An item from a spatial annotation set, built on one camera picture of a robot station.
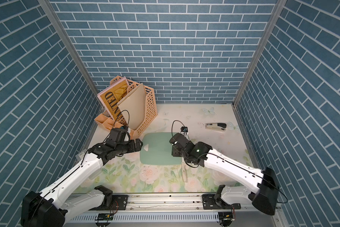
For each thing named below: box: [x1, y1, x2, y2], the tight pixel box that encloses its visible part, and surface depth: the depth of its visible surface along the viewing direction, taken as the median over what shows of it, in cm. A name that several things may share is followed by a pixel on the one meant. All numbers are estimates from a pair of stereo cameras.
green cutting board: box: [139, 131, 182, 166], surface depth 93 cm
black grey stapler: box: [204, 122, 227, 131], surface depth 105 cm
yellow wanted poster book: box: [97, 76, 130, 121], surface depth 94 cm
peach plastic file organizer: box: [94, 112, 128, 131], surface depth 101 cm
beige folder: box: [116, 82, 147, 131], surface depth 92 cm
